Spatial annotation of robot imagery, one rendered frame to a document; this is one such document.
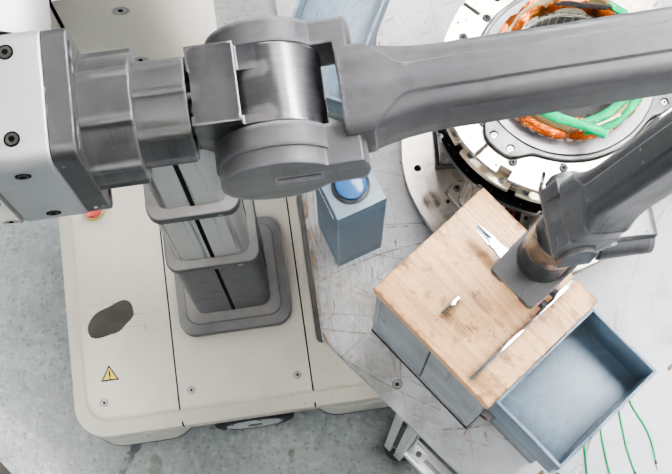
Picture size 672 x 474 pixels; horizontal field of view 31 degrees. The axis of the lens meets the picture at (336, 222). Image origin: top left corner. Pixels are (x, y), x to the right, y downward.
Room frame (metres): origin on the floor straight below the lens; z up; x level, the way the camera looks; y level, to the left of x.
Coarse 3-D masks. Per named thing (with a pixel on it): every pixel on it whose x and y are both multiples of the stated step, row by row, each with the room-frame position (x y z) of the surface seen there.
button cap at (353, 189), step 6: (348, 180) 0.46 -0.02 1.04; (354, 180) 0.46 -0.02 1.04; (360, 180) 0.46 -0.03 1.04; (336, 186) 0.45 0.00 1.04; (342, 186) 0.45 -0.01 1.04; (348, 186) 0.45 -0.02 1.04; (354, 186) 0.45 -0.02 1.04; (360, 186) 0.45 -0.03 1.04; (342, 192) 0.45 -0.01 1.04; (348, 192) 0.45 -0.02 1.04; (354, 192) 0.45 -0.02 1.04; (360, 192) 0.45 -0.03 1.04; (348, 198) 0.44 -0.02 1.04; (354, 198) 0.44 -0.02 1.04
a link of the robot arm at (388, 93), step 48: (336, 48) 0.32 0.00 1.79; (384, 48) 0.32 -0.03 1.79; (432, 48) 0.31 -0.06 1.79; (480, 48) 0.31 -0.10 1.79; (528, 48) 0.31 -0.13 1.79; (576, 48) 0.31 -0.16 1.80; (624, 48) 0.31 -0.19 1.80; (384, 96) 0.28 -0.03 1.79; (432, 96) 0.28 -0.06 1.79; (480, 96) 0.28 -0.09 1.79; (528, 96) 0.28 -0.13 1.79; (576, 96) 0.29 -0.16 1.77; (624, 96) 0.29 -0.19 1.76; (240, 144) 0.25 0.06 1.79; (288, 144) 0.25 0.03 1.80; (336, 144) 0.25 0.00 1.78; (384, 144) 0.26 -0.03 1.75; (240, 192) 0.23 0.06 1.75; (288, 192) 0.24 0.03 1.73
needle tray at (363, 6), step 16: (304, 0) 0.71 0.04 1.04; (320, 0) 0.72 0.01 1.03; (336, 0) 0.72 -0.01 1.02; (352, 0) 0.72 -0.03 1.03; (368, 0) 0.72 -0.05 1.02; (384, 0) 0.70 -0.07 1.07; (304, 16) 0.70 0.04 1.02; (320, 16) 0.70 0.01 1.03; (352, 16) 0.70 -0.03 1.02; (368, 16) 0.70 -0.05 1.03; (352, 32) 0.67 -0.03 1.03; (368, 32) 0.67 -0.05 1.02; (336, 80) 0.61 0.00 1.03; (336, 96) 0.58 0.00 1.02; (336, 112) 0.56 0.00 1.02
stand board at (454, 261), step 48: (480, 192) 0.44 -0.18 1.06; (432, 240) 0.37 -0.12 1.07; (480, 240) 0.37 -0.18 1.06; (384, 288) 0.32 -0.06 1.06; (432, 288) 0.31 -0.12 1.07; (480, 288) 0.31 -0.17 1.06; (576, 288) 0.31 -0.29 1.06; (432, 336) 0.25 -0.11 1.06; (480, 336) 0.25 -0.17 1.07; (528, 336) 0.25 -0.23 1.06; (480, 384) 0.20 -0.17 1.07
